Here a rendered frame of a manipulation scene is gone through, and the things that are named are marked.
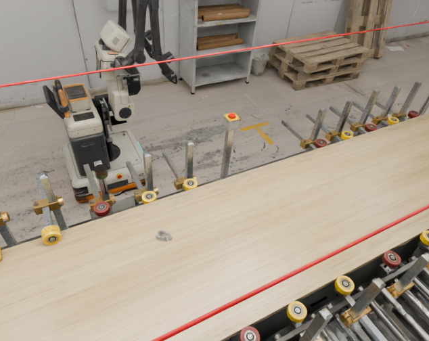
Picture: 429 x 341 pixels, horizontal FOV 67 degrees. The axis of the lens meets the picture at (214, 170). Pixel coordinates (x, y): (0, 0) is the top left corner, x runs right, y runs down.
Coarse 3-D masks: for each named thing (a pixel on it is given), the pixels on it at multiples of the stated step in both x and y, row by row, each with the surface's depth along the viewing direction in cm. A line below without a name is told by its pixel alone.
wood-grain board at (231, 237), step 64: (384, 128) 247; (192, 192) 184; (256, 192) 188; (320, 192) 192; (384, 192) 196; (64, 256) 149; (128, 256) 152; (192, 256) 154; (256, 256) 157; (320, 256) 160; (0, 320) 127; (64, 320) 129; (128, 320) 131; (256, 320) 135
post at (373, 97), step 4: (372, 92) 241; (376, 92) 238; (372, 96) 241; (376, 96) 241; (372, 100) 242; (368, 104) 246; (372, 104) 245; (368, 108) 247; (364, 112) 252; (368, 112) 250; (364, 116) 253; (360, 120) 257; (364, 120) 255; (356, 132) 264; (356, 136) 265
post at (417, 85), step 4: (416, 84) 260; (420, 84) 260; (412, 88) 264; (416, 88) 261; (412, 92) 265; (416, 92) 265; (408, 96) 269; (412, 96) 266; (408, 100) 270; (412, 100) 270; (404, 104) 274; (408, 104) 271; (404, 108) 275; (400, 112) 279; (404, 112) 277
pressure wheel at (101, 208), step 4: (96, 204) 172; (100, 204) 172; (104, 204) 173; (108, 204) 172; (96, 208) 170; (100, 208) 171; (104, 208) 171; (108, 208) 171; (96, 212) 169; (100, 212) 168; (104, 212) 169; (108, 212) 172; (100, 216) 170
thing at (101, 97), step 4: (96, 96) 276; (100, 96) 277; (104, 96) 277; (100, 100) 267; (104, 100) 267; (104, 104) 268; (104, 108) 261; (108, 108) 260; (104, 112) 264; (108, 112) 263; (112, 112) 269; (108, 116) 265; (112, 116) 281; (104, 120) 268; (108, 120) 270; (112, 120) 277; (116, 120) 277; (124, 120) 276; (108, 124) 279; (112, 124) 273
